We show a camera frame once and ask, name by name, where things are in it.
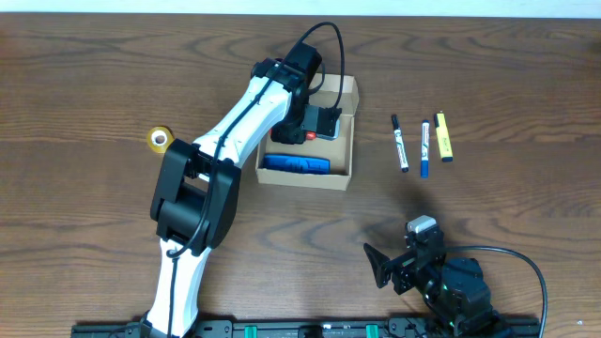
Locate blue plastic holder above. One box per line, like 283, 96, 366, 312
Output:
263, 154, 331, 175

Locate yellow highlighter pen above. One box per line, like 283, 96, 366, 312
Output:
434, 112, 454, 162

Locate yellow tape roll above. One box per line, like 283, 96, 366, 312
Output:
146, 126, 175, 154

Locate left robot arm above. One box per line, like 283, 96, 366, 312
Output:
140, 42, 341, 337

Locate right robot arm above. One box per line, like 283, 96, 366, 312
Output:
363, 224, 516, 337

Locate open cardboard box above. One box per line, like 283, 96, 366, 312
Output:
255, 74, 360, 191

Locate black whiteboard marker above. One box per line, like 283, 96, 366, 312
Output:
391, 115, 409, 173

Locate blue whiteboard marker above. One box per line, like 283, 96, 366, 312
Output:
420, 120, 430, 178

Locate right black cable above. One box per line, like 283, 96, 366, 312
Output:
443, 244, 549, 338

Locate black cable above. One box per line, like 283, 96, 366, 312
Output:
443, 244, 549, 338
164, 21, 347, 338

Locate left black cable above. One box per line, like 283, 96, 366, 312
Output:
164, 21, 347, 338

